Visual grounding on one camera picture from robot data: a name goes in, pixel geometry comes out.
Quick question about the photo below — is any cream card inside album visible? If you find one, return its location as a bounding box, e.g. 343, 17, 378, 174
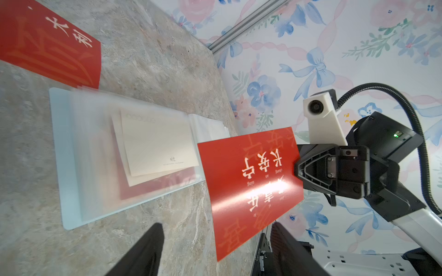
112, 109, 199, 186

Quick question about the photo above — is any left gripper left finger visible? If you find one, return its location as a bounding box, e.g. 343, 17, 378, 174
106, 223, 165, 276

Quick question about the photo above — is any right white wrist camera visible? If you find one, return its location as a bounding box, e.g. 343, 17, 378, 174
303, 89, 348, 146

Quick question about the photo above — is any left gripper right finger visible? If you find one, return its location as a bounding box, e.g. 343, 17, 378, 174
270, 223, 329, 276

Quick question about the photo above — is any red card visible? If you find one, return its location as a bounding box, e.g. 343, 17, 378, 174
111, 131, 197, 200
1, 1, 101, 89
198, 127, 304, 261

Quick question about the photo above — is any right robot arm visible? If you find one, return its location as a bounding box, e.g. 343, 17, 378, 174
294, 83, 442, 276

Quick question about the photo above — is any right aluminium corner post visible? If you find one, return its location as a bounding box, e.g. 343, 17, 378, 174
208, 0, 290, 54

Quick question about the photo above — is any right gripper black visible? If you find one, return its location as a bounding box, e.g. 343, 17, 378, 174
294, 112, 426, 222

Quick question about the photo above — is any red card inside album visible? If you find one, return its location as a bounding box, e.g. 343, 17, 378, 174
111, 131, 197, 200

